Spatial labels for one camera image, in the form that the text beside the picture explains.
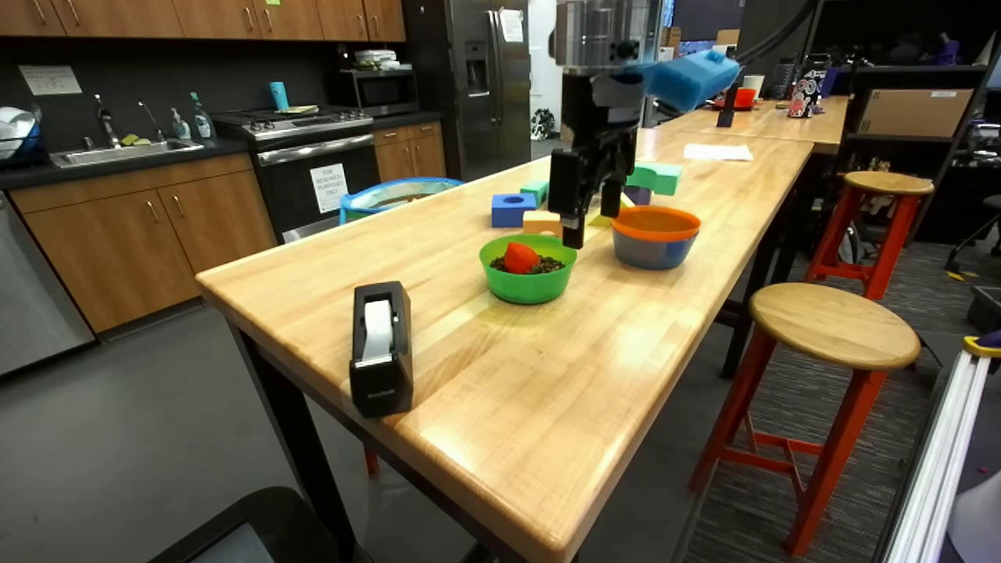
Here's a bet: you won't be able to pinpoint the white wall plate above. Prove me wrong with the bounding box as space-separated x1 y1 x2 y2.
14 62 85 101

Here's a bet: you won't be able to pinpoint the black chair back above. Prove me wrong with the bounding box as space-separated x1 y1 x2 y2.
149 486 340 563

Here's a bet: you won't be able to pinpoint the white paper sheet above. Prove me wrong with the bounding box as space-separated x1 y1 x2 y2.
681 142 758 166

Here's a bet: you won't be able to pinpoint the blue plastic bowl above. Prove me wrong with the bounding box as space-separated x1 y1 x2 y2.
610 224 702 271

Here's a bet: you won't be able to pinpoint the black metal table frame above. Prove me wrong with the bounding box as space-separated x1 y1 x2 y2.
229 321 495 563

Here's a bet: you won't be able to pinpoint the narrow wooden base cabinet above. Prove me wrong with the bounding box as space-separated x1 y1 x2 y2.
373 119 451 180

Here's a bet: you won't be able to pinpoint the orange plastic bowl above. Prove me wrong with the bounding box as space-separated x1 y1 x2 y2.
610 202 703 247

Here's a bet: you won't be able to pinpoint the wooden stool with red legs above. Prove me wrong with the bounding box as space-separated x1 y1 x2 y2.
685 277 927 559
803 166 937 306

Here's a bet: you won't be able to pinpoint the clear soap bottle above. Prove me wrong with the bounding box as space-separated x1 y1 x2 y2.
183 87 215 144

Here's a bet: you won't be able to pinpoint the black microwave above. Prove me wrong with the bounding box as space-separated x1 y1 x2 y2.
334 62 421 117

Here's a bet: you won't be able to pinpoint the steel kitchen sink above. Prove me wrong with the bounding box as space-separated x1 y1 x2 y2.
46 138 207 171

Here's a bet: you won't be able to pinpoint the white printed notice sheet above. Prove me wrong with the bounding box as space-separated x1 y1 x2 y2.
305 159 353 218

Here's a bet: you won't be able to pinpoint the stainless steel oven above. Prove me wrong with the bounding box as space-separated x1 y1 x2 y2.
241 105 383 245

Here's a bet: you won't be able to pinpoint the light blue chair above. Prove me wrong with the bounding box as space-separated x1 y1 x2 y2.
334 171 465 229

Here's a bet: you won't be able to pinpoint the wide wooden base cabinet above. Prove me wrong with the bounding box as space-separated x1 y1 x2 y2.
8 153 278 337

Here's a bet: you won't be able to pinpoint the white bowls stack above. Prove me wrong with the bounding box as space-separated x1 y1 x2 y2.
353 48 401 71

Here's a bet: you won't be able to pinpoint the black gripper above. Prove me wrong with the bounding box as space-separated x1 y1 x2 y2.
545 67 648 251

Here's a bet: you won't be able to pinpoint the green plastic bowl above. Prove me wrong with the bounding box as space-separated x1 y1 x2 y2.
474 233 578 309

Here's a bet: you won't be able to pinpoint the white aluminium frame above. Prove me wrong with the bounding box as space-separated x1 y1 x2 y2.
878 346 994 563

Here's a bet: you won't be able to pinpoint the green arch foam block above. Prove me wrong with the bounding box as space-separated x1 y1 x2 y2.
622 159 685 201

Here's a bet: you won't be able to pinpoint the black tape dispenser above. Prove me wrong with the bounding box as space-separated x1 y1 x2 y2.
344 277 415 423

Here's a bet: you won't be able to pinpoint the cream rectangular block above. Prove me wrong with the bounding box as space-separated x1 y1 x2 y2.
519 206 565 240

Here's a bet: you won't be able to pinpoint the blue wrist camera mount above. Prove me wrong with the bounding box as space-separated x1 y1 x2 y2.
622 48 743 117

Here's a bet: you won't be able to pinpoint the red toy fruit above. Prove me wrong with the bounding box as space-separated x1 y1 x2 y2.
499 240 545 277

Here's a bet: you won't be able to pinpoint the grey dishwasher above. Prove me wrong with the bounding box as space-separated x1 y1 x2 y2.
0 191 100 382

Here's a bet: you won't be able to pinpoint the blue square block with hole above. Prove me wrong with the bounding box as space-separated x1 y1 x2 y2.
489 191 540 233

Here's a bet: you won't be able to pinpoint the wooden wall cabinets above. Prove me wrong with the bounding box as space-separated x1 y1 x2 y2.
0 0 409 44

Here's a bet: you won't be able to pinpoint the stainless steel refrigerator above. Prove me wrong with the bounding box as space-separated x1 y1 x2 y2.
404 0 536 180

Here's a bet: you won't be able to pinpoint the black cart with cork board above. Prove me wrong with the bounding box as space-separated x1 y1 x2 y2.
841 62 994 144

